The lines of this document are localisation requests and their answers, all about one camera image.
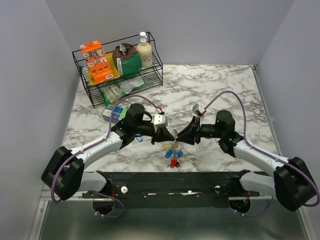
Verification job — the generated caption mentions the orange product box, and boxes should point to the orange product box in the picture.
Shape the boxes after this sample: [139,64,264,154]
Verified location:
[80,40,115,85]

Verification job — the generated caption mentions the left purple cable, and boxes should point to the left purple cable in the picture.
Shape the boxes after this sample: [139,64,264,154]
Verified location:
[51,95,164,219]

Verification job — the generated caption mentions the brown and green bag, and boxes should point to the brown and green bag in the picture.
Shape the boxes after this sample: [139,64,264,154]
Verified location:
[112,43,142,78]

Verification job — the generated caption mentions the cream pump lotion bottle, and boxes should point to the cream pump lotion bottle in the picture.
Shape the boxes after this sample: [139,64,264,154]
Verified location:
[136,31,153,68]

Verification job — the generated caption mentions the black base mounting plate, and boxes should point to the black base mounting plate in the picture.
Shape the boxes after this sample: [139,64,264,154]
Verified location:
[79,171,276,210]

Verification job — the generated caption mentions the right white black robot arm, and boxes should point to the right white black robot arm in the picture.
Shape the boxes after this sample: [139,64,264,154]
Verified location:
[176,110,320,212]

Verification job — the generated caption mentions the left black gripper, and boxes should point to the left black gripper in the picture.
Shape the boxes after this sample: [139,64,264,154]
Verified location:
[133,121,175,145]

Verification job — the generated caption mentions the blue key tag on table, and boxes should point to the blue key tag on table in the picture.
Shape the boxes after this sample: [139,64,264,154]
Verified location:
[135,134,143,143]

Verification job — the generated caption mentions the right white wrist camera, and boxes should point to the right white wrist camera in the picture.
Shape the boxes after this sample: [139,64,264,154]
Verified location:
[192,103,206,118]

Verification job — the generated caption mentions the red key tag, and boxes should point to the red key tag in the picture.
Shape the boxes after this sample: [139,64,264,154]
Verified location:
[167,160,177,169]

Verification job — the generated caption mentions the black wire shelf rack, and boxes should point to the black wire shelf rack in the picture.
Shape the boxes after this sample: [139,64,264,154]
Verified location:
[72,31,164,108]

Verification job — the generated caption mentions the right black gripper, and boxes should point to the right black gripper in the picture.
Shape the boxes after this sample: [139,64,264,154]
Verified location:
[176,115,224,145]

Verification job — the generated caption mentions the blue key tag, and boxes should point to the blue key tag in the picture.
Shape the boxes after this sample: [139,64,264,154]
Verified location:
[135,134,143,143]
[165,149,184,159]

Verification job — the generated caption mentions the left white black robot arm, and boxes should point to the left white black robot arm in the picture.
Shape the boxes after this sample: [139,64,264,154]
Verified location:
[41,103,175,201]

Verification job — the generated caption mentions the yellow packet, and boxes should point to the yellow packet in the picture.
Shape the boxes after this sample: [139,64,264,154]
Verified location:
[88,52,120,86]

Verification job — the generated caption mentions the small blue white box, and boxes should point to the small blue white box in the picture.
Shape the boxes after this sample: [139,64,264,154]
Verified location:
[102,104,127,124]

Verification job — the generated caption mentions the yellow key tag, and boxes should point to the yellow key tag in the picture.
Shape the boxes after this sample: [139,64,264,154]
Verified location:
[162,143,174,149]

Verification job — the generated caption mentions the green white snack pouch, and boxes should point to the green white snack pouch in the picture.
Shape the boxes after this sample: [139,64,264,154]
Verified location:
[100,76,146,106]

